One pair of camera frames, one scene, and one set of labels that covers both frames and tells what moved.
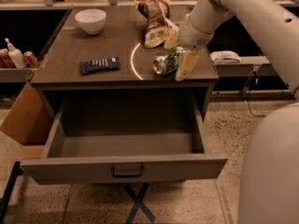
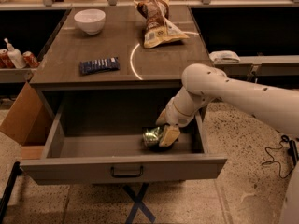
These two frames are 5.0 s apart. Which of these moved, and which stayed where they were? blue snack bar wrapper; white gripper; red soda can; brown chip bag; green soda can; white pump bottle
Moved: green soda can; white gripper
Stayed: red soda can; brown chip bag; white pump bottle; blue snack bar wrapper
